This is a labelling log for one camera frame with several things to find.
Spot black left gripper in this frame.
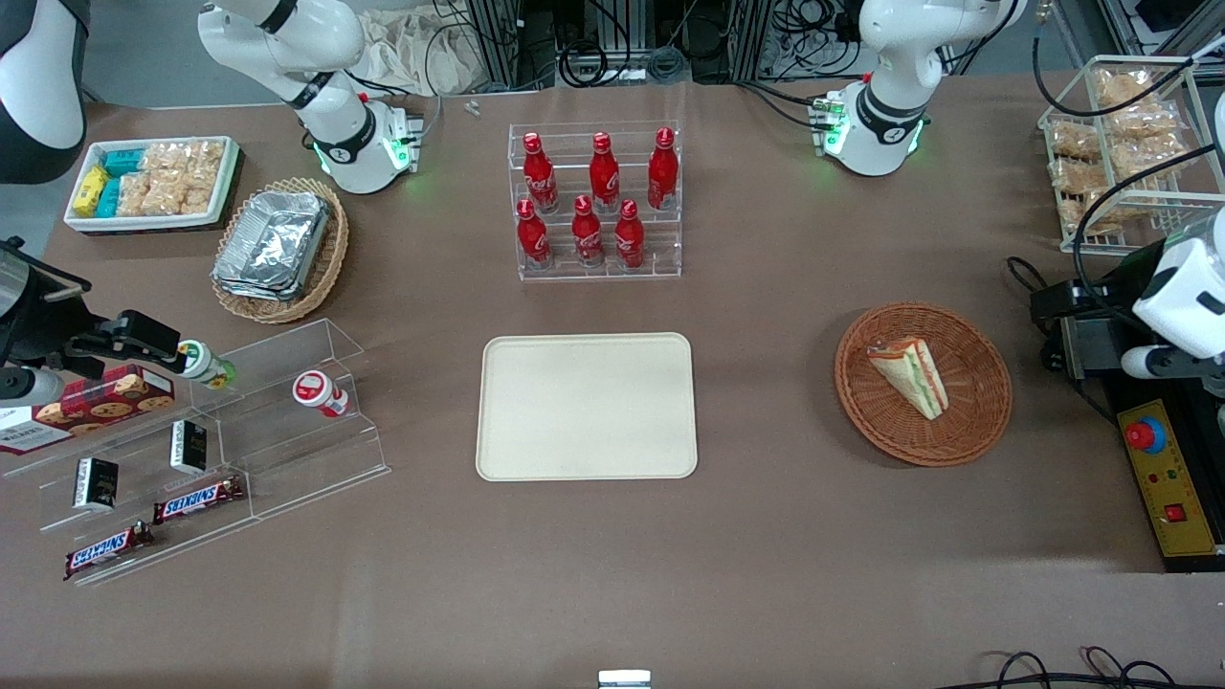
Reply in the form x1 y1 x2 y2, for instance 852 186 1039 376
1030 276 1149 322

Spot triangular sandwich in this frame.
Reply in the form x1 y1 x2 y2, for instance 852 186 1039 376
867 337 950 422

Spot white rectangular snack tray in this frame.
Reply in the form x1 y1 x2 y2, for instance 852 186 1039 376
63 135 242 235

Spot round brown wicker basket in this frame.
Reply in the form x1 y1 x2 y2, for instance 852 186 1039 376
834 301 1013 468

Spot oval light wicker basket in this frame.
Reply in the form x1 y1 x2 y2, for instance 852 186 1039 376
211 176 350 325

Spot beige plastic tray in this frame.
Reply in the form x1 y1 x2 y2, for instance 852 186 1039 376
476 332 700 482

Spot green capped drink bottle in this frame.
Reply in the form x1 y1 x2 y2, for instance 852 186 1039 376
176 339 237 391

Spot red tartan cookie box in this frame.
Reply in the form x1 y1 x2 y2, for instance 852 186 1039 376
0 364 177 457

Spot bagged fried snack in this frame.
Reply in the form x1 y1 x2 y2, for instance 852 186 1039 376
1050 157 1111 194
1110 137 1194 181
1108 103 1184 144
1057 189 1145 233
1095 67 1156 108
1047 120 1103 161

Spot small black box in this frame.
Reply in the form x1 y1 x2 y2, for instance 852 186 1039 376
73 456 121 511
169 418 209 478

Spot red emergency stop button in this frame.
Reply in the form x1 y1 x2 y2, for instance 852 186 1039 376
1125 417 1169 456

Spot yellow snack packet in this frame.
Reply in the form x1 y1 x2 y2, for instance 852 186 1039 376
73 164 110 218

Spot stacked aluminium foil trays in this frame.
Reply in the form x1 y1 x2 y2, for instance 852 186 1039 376
212 189 333 303

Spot Snickers chocolate bar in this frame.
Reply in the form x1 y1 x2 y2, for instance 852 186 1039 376
63 521 155 581
152 475 246 525

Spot red capped drink bottle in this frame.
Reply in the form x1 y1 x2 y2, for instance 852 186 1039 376
291 369 351 420

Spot clear acrylic stepped shelf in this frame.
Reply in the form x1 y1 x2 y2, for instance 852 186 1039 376
0 317 392 588

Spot black appliance with yellow panel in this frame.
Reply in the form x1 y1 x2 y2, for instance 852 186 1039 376
1058 311 1225 576

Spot crumpled beige cloth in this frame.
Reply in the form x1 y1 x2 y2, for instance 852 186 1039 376
356 8 484 98

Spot red cola bottle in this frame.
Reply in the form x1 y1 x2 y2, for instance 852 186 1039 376
522 132 560 214
588 132 621 214
571 194 607 268
613 198 647 270
516 198 553 270
647 126 680 212

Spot clear acrylic bottle rack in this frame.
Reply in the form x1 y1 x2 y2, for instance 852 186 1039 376
506 120 684 282

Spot black appliance power cable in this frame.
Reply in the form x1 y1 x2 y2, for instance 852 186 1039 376
1005 256 1121 427

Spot white wire rack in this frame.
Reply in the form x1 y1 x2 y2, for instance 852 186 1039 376
1038 54 1225 256

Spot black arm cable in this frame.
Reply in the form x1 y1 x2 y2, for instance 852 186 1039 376
1032 29 1225 307

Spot black floor cables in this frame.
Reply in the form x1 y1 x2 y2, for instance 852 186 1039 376
962 647 1180 689

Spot coiled black cable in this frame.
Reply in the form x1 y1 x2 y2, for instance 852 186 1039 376
559 40 612 89

